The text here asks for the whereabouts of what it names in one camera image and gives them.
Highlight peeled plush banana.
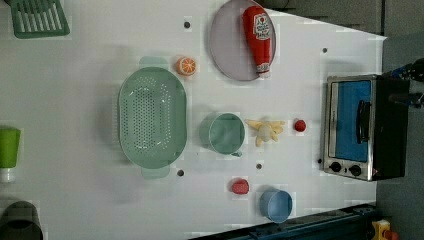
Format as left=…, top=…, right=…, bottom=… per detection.
left=245, top=119, right=285, bottom=147

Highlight black silver toaster oven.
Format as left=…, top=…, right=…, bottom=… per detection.
left=323, top=75, right=410, bottom=182

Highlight green plastic mug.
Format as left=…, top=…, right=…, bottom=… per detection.
left=199, top=113, right=245, bottom=157

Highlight orange slice toy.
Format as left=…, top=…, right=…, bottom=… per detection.
left=176, top=56, right=196, bottom=76

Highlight green perforated colander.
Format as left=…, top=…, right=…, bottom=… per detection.
left=118, top=56, right=187, bottom=179

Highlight red strawberry toy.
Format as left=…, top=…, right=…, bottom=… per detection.
left=231, top=179, right=250, bottom=195

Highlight grey round plate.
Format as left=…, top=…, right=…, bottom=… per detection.
left=208, top=0, right=276, bottom=81

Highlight small red tomato toy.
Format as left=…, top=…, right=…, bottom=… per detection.
left=294, top=120, right=306, bottom=132

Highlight red plush ketchup bottle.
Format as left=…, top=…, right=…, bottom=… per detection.
left=242, top=6, right=271, bottom=78

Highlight lime green bottle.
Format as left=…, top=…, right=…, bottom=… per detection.
left=0, top=128, right=21, bottom=183

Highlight yellow red emergency button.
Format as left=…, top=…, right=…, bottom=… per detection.
left=372, top=220, right=399, bottom=240

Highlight green slotted dish rack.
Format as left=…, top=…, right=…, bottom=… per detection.
left=3, top=0, right=70, bottom=39

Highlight dark grey cylinder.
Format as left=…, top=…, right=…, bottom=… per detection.
left=0, top=201, right=44, bottom=240

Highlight blue metal table frame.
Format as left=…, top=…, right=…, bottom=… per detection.
left=190, top=204, right=381, bottom=240

